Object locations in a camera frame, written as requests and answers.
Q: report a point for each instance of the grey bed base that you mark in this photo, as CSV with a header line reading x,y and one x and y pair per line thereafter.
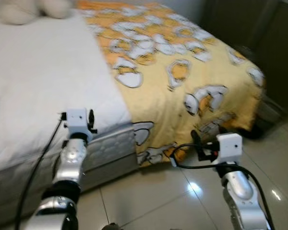
x,y
5,201

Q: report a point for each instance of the white quilted mattress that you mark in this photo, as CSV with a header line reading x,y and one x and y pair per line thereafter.
x,y
48,72

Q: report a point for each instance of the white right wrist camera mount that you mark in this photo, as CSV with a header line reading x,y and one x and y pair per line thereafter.
x,y
230,146

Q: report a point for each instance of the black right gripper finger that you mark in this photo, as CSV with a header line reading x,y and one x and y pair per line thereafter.
x,y
196,142

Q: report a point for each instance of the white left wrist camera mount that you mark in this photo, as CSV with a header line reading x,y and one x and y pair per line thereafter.
x,y
77,120

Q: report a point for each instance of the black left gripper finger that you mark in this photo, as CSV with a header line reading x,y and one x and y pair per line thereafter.
x,y
91,120

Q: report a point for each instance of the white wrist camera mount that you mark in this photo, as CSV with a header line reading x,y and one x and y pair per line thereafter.
x,y
230,146
77,120

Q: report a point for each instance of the robot left leg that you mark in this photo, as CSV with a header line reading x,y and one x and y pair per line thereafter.
x,y
111,226

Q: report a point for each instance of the dark wooden wardrobe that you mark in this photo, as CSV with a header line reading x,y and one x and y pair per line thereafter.
x,y
259,43

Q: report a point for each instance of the beige plush toy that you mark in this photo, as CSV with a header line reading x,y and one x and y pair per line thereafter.
x,y
19,12

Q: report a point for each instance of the yellow duck print blanket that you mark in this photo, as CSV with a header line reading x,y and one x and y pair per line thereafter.
x,y
182,86

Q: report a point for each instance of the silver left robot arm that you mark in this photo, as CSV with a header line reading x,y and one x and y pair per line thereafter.
x,y
69,160

